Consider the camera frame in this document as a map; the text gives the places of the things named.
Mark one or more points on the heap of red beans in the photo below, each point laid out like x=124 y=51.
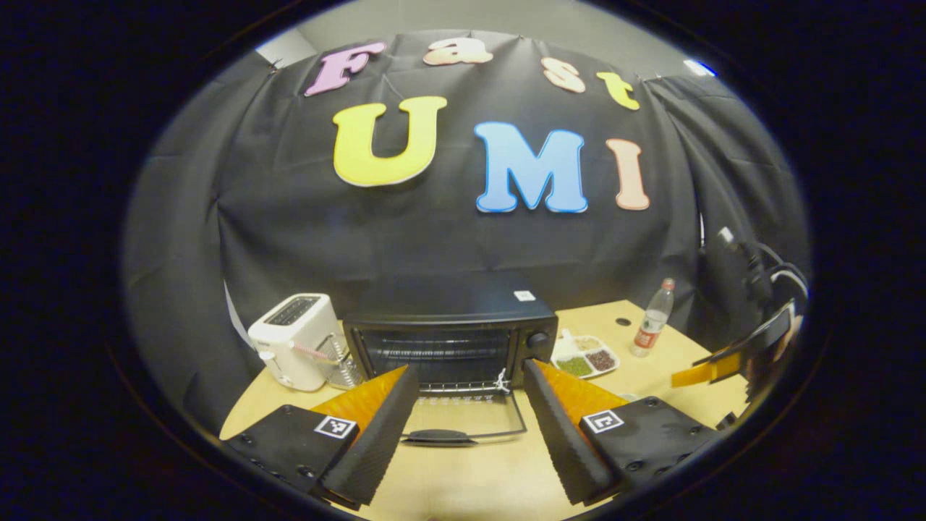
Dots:
x=600 y=360

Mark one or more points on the heap of yellow beans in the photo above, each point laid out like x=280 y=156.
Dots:
x=587 y=344

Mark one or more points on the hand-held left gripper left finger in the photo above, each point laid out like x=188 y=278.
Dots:
x=380 y=441

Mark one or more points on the heap of green beans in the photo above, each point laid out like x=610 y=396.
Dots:
x=574 y=366

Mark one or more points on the clear glass cup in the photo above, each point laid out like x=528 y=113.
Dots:
x=341 y=373

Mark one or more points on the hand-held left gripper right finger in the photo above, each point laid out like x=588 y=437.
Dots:
x=564 y=441

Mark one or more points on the red striped straw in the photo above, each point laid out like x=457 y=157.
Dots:
x=315 y=352

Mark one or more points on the white divided plate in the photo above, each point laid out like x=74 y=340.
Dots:
x=564 y=346

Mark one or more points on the clear water bottle red label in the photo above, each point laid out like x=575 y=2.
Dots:
x=651 y=325

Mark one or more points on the black backdrop cloth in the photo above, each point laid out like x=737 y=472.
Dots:
x=434 y=246

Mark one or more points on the black electric oven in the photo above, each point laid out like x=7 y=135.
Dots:
x=448 y=304

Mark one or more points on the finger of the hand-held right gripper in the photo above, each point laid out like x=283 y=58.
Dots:
x=705 y=370

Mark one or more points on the white toaster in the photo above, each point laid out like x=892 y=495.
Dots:
x=289 y=340

